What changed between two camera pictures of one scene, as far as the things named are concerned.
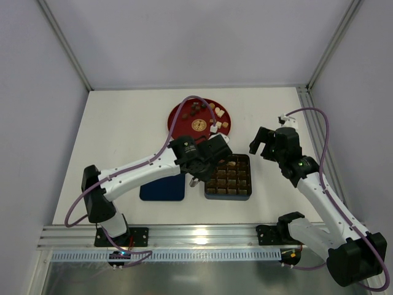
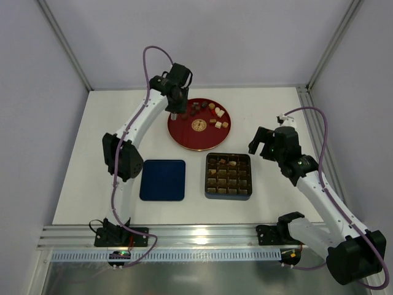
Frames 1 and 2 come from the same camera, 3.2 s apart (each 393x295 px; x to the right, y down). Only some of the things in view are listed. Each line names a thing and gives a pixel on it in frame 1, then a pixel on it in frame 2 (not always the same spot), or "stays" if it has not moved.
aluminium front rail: x=228 y=236 stays
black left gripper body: x=202 y=173 → x=175 y=107
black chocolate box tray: x=231 y=180 stays
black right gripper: x=267 y=144 stays
